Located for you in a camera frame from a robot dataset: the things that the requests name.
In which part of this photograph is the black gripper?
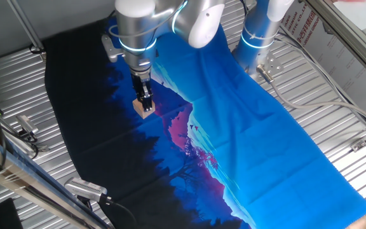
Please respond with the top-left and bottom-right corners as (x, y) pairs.
(130, 70), (155, 113)

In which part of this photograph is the light wooden cube block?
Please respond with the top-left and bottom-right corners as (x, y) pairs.
(132, 98), (156, 120)

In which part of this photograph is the slanted grey metal pole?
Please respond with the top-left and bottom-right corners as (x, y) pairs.
(6, 0), (47, 61)

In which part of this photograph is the printed mountain landscape cloth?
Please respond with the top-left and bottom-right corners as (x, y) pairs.
(43, 17), (366, 229)

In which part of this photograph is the black box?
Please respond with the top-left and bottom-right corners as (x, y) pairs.
(0, 197), (24, 229)

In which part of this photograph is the white board with red print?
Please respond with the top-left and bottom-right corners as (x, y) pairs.
(278, 0), (366, 127)

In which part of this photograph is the white paper sheet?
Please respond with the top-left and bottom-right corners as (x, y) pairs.
(330, 0), (366, 31)

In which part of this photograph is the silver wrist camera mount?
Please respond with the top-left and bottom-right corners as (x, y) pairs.
(101, 34), (126, 64)

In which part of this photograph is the thin grey wrist cable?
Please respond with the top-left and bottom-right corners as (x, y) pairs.
(107, 0), (189, 39)

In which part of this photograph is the long silver camera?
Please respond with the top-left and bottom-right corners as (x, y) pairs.
(64, 177), (109, 203)

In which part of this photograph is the black long camera cable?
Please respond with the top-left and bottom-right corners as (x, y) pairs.
(102, 195), (139, 229)

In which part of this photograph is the silver camera with ribbed side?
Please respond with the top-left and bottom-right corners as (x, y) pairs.
(15, 114), (40, 135)

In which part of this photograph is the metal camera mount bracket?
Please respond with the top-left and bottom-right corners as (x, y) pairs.
(10, 127), (50, 153)

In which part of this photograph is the thick grey base cable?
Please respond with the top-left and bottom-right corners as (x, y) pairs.
(255, 63), (366, 128)

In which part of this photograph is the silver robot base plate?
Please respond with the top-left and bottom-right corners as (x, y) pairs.
(248, 52), (285, 82)

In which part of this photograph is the aluminium frame beam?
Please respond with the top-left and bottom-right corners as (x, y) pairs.
(0, 128), (111, 229)

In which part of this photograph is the aluminium frame rail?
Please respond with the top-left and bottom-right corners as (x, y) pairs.
(303, 0), (366, 87)

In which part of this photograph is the metal corner bracket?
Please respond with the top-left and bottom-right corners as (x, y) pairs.
(350, 139), (366, 153)

